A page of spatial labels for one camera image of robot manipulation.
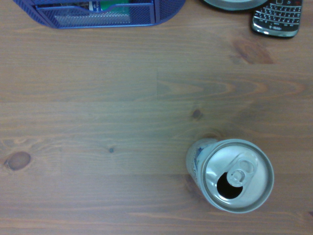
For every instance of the green blue pack in organizer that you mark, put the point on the green blue pack in organizer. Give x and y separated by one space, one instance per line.
107 5

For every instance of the blue mesh desk organizer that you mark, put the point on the blue mesh desk organizer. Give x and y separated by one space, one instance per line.
97 17

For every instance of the silver blue drink can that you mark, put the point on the silver blue drink can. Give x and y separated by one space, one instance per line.
239 176

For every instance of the black twin-bell alarm clock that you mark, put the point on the black twin-bell alarm clock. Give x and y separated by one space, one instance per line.
234 5

